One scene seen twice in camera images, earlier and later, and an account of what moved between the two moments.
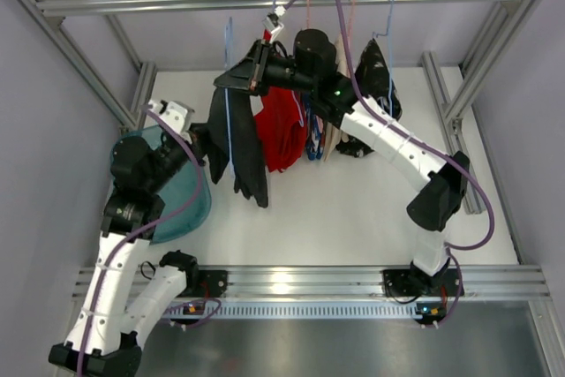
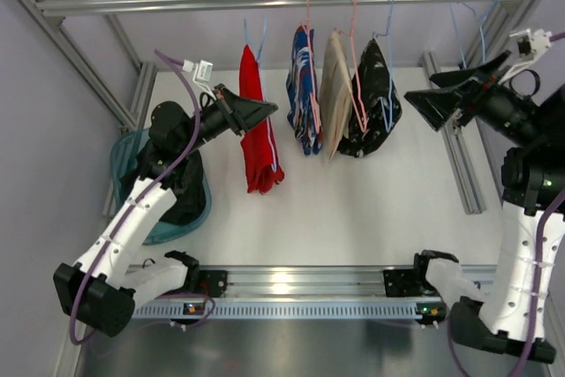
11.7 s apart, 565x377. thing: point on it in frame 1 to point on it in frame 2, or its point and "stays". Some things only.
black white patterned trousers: x=380 y=91 stays
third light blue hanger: x=389 y=31 stays
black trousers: x=229 y=137 to x=188 y=183
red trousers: x=281 y=121 to x=259 y=146
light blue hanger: x=228 y=86 to x=479 y=20
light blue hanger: x=273 y=24 to x=255 y=56
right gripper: x=260 y=66 to x=472 y=95
